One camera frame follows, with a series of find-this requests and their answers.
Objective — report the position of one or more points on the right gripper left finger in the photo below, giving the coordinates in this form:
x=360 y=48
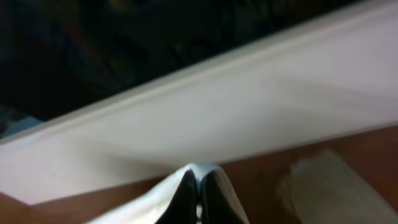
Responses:
x=183 y=206

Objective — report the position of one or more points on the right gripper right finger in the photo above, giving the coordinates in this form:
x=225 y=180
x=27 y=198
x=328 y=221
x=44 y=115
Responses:
x=215 y=208

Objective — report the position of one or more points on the white printed t-shirt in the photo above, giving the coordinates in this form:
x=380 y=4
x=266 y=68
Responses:
x=149 y=207

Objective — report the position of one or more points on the grey khaki garment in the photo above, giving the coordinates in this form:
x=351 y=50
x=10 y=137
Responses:
x=324 y=189

